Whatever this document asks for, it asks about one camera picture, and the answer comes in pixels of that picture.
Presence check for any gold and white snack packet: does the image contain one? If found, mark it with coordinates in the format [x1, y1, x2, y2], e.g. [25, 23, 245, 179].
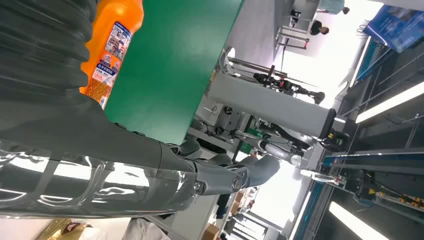
[35, 217, 100, 240]

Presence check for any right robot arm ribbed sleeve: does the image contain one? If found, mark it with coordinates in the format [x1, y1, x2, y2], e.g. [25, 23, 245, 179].
[0, 0, 100, 100]

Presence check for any brown cardboard box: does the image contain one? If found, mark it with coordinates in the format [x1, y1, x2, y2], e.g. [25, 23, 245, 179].
[202, 224, 222, 240]

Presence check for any grey machine stand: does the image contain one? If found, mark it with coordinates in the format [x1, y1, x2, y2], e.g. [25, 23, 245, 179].
[189, 47, 351, 167]

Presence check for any black jointed robot limb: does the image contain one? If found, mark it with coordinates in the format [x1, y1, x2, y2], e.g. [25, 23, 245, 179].
[253, 64, 326, 106]

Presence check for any person in background dark top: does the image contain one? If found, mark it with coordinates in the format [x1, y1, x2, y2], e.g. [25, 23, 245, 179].
[309, 19, 330, 37]

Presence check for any white ceiling light bar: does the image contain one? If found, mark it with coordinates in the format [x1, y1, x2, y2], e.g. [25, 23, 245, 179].
[328, 201, 390, 240]
[355, 81, 424, 124]

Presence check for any person in background pale top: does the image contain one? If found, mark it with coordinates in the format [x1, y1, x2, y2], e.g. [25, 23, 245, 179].
[317, 0, 351, 16]

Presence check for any blue banner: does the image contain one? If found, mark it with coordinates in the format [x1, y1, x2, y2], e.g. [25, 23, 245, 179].
[363, 4, 424, 54]

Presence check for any grey desk with metal frame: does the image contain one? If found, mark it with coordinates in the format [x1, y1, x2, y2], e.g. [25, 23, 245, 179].
[274, 0, 321, 51]

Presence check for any ceiling gantry rail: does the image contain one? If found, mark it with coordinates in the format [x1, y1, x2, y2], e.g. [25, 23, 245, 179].
[299, 147, 424, 216]

